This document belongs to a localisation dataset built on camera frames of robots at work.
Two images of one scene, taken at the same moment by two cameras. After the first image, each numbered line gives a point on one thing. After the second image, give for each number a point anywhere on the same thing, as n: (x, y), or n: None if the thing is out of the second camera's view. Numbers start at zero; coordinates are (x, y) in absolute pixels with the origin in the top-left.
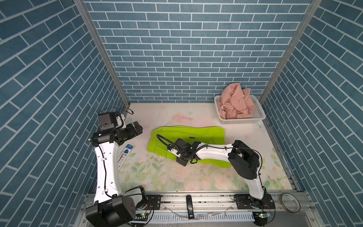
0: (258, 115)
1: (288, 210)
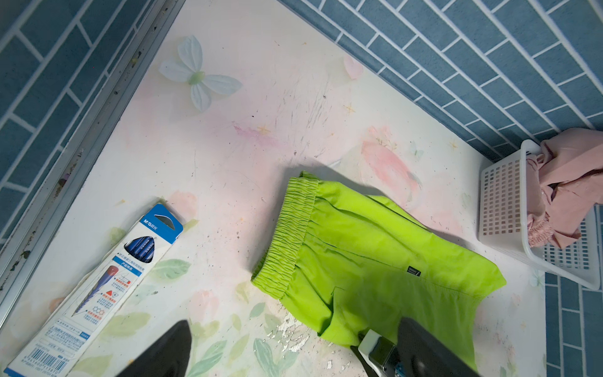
0: (503, 220)
1: None
